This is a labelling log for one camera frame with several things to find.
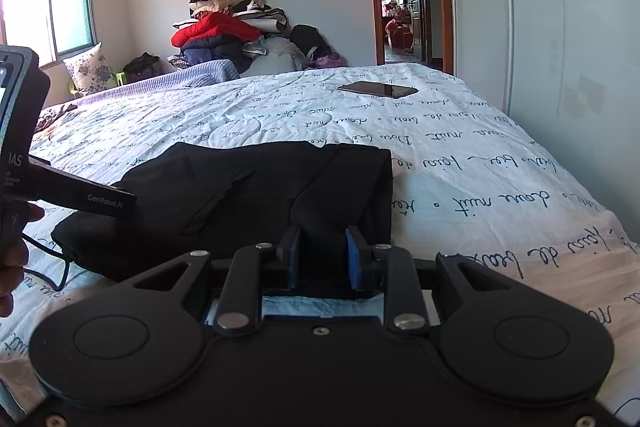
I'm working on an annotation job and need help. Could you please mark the black backpack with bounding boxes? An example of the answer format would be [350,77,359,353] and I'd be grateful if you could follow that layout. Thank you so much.
[289,24,333,60]

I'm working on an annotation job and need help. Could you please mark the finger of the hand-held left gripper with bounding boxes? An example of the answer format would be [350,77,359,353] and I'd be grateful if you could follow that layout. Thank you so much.
[25,157,138,220]

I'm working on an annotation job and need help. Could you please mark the bed with script-print quilt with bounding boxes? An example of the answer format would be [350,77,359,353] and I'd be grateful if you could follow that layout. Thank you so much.
[0,62,640,427]

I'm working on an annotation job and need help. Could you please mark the blue striped blanket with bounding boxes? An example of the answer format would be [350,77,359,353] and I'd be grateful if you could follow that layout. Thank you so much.
[75,59,241,108]

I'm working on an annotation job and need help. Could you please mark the black duffel bag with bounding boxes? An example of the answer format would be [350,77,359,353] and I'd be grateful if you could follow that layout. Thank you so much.
[122,52,163,82]

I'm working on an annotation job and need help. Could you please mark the black cable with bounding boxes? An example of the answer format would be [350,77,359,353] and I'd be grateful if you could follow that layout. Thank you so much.
[20,232,77,293]

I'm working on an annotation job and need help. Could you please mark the green-framed window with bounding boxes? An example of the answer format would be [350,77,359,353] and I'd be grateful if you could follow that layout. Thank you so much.
[0,0,97,70]

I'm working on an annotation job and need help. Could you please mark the black smartphone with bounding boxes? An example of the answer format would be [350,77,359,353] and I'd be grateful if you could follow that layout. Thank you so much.
[337,81,419,100]

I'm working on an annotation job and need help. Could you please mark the pile of clothes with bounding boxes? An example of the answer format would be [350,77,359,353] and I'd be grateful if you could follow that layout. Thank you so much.
[171,0,291,68]

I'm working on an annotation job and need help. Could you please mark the floral pillow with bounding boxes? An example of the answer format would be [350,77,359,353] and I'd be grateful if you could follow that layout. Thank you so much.
[62,42,115,96]

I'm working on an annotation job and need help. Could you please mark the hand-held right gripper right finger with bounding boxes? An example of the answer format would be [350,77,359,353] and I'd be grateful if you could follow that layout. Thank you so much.
[345,226,536,335]

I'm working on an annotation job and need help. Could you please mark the white wardrobe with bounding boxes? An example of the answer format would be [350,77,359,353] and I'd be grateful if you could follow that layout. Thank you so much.
[442,0,640,218]

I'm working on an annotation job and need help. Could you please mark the grey bag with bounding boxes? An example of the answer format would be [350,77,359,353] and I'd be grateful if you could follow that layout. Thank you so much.
[245,36,306,78]

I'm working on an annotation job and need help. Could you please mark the green plastic chair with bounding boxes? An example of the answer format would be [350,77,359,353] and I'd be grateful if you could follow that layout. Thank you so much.
[67,69,126,98]

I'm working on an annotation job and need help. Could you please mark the black pants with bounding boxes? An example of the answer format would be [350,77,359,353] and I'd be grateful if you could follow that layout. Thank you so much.
[50,141,395,303]

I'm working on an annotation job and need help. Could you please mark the person's left hand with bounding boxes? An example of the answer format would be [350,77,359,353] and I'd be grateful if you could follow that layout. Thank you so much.
[0,202,47,319]

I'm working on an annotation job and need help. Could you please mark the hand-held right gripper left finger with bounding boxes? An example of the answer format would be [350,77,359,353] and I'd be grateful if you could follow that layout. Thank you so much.
[107,224,303,338]

